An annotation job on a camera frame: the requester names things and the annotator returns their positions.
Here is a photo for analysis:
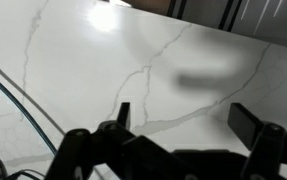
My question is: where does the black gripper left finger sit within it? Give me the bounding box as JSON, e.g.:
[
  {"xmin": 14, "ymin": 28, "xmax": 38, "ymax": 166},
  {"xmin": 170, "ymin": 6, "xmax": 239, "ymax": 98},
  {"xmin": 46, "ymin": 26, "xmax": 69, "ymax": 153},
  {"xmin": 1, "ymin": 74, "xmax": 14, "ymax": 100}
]
[{"xmin": 99, "ymin": 102, "xmax": 135, "ymax": 142}]

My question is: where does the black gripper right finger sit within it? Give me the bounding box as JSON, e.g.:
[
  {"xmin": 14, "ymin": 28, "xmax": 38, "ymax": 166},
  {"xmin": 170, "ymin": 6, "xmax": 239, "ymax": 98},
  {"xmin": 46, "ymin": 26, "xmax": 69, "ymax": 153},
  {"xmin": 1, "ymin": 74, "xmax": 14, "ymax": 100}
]
[{"xmin": 228, "ymin": 103, "xmax": 287, "ymax": 180}]

